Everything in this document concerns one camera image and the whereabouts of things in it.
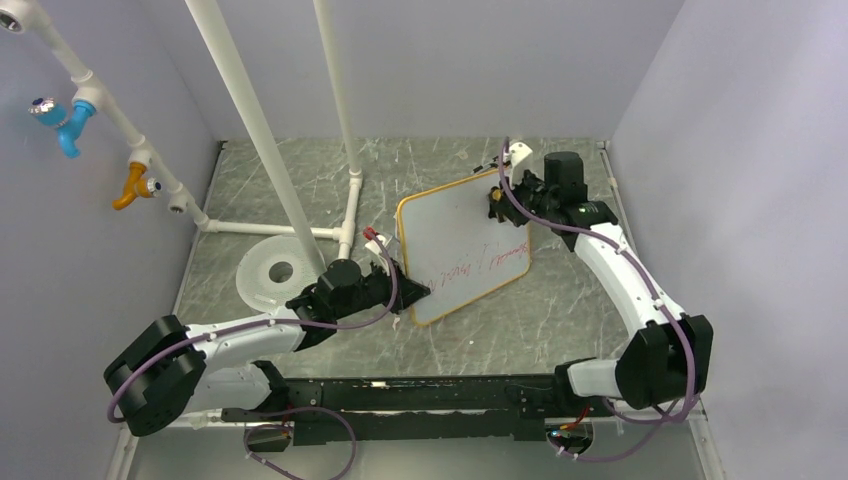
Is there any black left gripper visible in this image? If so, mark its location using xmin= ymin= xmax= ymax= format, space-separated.
xmin=334 ymin=257 xmax=430 ymax=320

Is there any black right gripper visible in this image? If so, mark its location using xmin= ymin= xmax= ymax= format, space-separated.
xmin=494 ymin=167 xmax=556 ymax=229

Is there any yellow framed whiteboard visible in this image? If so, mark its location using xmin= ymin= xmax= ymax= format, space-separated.
xmin=395 ymin=171 xmax=531 ymax=327

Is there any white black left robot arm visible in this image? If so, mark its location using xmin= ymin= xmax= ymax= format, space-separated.
xmin=103 ymin=259 xmax=431 ymax=437

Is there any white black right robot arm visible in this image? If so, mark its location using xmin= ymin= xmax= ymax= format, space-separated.
xmin=487 ymin=144 xmax=714 ymax=415

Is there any white perforated disc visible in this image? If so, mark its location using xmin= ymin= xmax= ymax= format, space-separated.
xmin=236 ymin=235 xmax=320 ymax=312

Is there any orange plastic faucet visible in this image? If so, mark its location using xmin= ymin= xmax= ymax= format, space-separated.
xmin=112 ymin=162 xmax=163 ymax=211

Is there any blue plastic faucet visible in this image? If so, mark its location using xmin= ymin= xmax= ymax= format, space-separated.
xmin=28 ymin=97 xmax=97 ymax=158

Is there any black wire board stand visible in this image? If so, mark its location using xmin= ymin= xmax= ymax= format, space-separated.
xmin=472 ymin=148 xmax=513 ymax=175

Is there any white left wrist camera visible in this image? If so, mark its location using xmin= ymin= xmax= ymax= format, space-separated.
xmin=363 ymin=227 xmax=397 ymax=263

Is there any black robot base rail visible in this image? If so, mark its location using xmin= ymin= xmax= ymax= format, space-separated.
xmin=222 ymin=374 xmax=603 ymax=446

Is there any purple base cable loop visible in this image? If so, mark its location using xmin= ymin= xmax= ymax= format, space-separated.
xmin=243 ymin=408 xmax=356 ymax=480

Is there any white pvc pipe frame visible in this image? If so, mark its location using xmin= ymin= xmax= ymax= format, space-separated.
xmin=1 ymin=1 xmax=363 ymax=271

